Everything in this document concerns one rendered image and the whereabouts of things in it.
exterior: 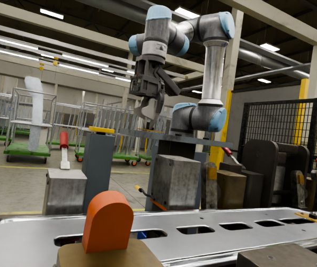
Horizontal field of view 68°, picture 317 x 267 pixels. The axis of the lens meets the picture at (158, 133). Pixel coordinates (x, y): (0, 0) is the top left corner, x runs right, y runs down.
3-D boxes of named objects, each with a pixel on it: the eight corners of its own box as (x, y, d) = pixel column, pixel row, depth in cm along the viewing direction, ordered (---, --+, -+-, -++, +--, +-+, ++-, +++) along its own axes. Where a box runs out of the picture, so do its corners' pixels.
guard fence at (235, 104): (291, 254, 268) (315, 79, 268) (283, 255, 262) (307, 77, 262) (214, 212, 389) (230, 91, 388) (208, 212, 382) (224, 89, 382)
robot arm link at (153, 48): (158, 51, 78) (173, 46, 71) (156, 65, 78) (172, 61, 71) (138, 44, 73) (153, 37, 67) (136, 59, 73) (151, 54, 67)
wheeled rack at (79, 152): (75, 162, 679) (84, 101, 678) (73, 157, 771) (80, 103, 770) (138, 167, 754) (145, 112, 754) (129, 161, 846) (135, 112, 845)
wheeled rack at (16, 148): (49, 165, 594) (58, 95, 594) (2, 162, 548) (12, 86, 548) (46, 153, 763) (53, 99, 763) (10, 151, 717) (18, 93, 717)
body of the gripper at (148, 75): (128, 96, 73) (133, 56, 73) (151, 100, 78) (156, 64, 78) (140, 95, 66) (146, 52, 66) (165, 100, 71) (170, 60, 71)
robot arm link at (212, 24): (198, 130, 122) (208, 20, 117) (226, 133, 114) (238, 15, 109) (187, 130, 112) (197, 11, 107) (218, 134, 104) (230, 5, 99)
